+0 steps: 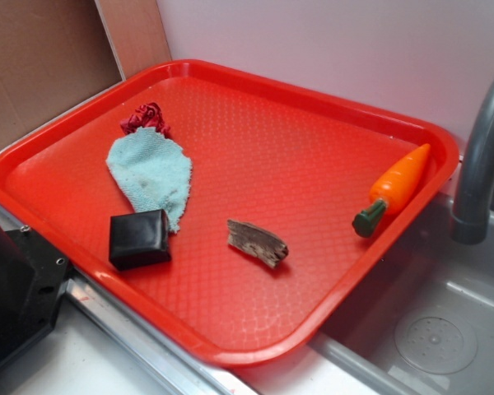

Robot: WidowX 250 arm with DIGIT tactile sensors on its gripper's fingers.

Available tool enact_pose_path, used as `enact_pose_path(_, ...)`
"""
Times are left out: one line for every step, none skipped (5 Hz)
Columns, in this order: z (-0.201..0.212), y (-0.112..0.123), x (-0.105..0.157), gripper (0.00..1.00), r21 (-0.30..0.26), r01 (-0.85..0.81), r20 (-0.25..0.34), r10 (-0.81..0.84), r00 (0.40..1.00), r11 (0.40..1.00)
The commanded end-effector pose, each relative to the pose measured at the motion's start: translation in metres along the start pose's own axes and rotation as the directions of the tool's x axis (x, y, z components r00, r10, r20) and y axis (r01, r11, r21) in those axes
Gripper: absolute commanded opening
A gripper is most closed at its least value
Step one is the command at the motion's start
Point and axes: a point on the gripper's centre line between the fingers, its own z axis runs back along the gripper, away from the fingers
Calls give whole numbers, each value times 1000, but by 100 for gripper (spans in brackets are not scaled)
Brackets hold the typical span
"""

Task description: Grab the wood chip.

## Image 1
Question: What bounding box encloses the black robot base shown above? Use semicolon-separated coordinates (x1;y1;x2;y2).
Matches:
0;225;70;369

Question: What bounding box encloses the brown wood chip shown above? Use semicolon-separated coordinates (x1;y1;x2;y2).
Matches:
227;219;289;269

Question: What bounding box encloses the red plastic tray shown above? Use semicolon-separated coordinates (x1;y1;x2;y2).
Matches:
0;60;459;367

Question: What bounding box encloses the light blue cloth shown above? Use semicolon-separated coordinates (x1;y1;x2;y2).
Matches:
106;128;193;234

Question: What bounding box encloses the black rectangular block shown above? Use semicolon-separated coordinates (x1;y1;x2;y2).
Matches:
109;210;171;271

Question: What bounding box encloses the crumpled red paper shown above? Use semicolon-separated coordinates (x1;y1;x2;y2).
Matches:
119;102;170;136

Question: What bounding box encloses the orange toy carrot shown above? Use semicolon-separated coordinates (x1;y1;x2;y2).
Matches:
352;143;431;238

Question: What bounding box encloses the grey plastic sink basin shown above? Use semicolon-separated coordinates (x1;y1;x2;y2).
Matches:
234;192;494;395

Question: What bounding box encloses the grey sink faucet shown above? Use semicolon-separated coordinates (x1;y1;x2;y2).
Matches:
450;82;494;244

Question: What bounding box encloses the brown cardboard panel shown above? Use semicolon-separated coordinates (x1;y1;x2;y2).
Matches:
0;1;171;150

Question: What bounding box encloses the silver metal rail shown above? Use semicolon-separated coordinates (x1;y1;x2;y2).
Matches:
0;193;236;395

